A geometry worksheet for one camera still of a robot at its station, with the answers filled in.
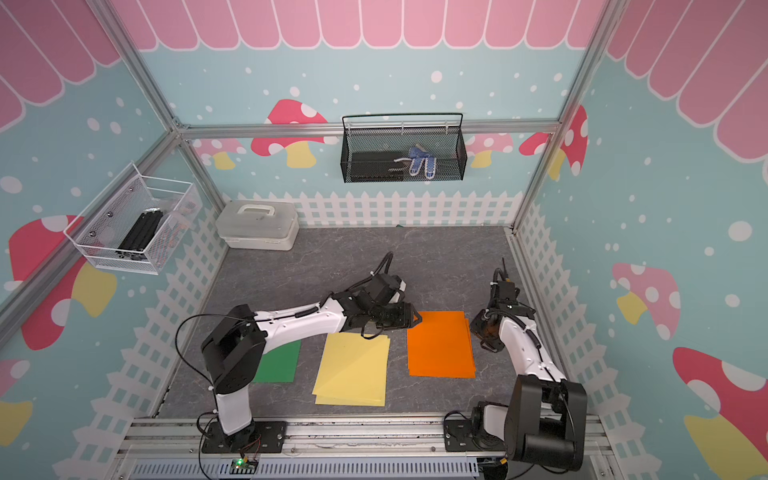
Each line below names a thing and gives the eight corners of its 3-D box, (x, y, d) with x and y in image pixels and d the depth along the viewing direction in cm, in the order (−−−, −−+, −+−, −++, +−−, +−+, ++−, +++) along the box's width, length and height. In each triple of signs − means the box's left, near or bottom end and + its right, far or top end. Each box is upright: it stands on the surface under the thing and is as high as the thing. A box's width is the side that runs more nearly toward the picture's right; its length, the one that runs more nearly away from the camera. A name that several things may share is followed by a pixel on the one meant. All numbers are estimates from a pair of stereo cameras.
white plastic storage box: (226, 253, 116) (209, 230, 106) (239, 225, 125) (225, 201, 115) (293, 253, 115) (284, 230, 105) (301, 225, 125) (293, 201, 115)
